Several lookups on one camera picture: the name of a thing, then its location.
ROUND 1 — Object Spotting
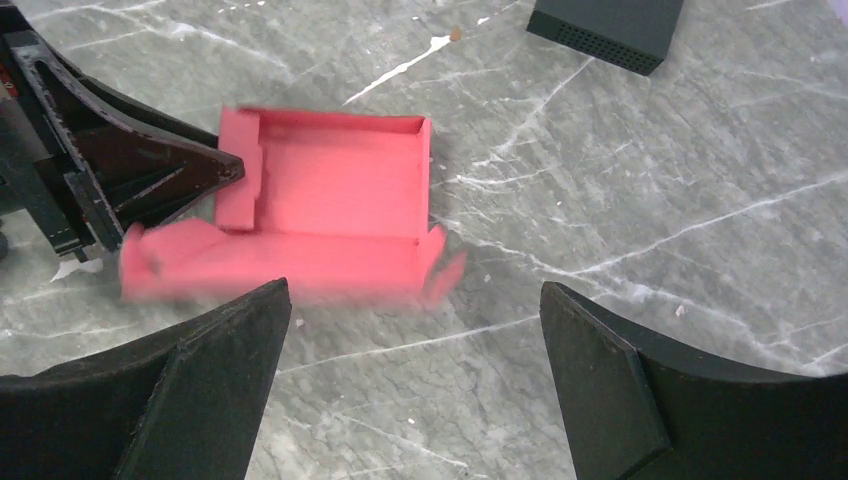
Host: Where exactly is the red paper box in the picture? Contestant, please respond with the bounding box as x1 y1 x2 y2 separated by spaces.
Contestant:
120 107 466 306

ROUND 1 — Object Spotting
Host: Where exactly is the black flat box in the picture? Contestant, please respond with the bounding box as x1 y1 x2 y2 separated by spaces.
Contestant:
526 0 683 76

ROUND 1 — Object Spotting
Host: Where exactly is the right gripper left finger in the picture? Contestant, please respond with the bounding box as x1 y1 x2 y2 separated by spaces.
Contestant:
1 279 292 479

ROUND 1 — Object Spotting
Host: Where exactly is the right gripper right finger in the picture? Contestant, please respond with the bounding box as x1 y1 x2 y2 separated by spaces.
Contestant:
540 281 847 479

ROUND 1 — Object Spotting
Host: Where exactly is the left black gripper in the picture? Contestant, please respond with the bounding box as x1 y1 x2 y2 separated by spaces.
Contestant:
1 1 245 262

